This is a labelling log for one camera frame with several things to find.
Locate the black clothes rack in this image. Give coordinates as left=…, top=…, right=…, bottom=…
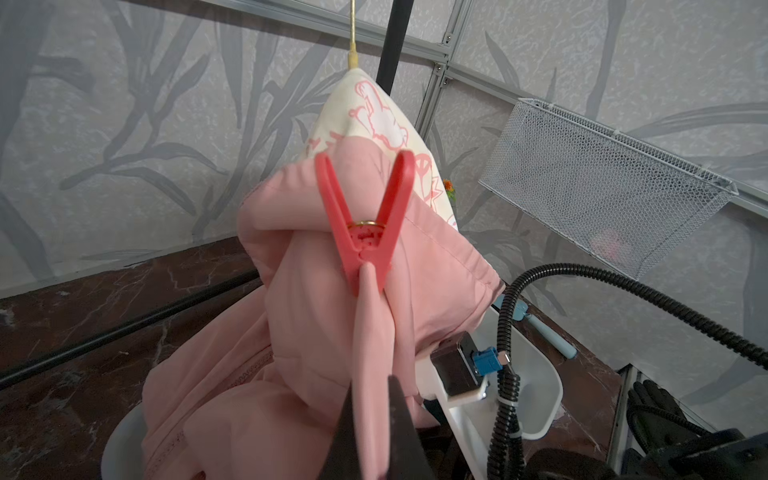
left=1, top=0, right=414, bottom=390

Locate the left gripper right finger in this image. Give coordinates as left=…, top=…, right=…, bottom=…
left=387, top=375, right=435, bottom=480

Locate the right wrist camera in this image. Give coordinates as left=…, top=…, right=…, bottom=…
left=430, top=332, right=510, bottom=398

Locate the light blue small scoop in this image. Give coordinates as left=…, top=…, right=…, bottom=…
left=509, top=299, right=578, bottom=359

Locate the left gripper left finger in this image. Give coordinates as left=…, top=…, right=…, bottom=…
left=317, top=388, right=361, bottom=480

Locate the white perforated laundry basket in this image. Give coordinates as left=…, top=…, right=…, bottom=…
left=100, top=403, right=147, bottom=480

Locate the red clothespin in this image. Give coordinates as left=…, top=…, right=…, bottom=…
left=314, top=150, right=416, bottom=295

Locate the white wire mesh basket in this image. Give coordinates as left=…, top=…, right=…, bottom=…
left=479, top=98, right=738, bottom=279

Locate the potted artificial flower plant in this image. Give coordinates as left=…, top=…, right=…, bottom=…
left=443, top=180, right=456, bottom=205

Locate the white plastic tray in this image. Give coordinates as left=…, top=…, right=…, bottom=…
left=415, top=307, right=563, bottom=479

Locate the pink jacket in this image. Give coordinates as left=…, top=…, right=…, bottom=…
left=141, top=67, right=505, bottom=480

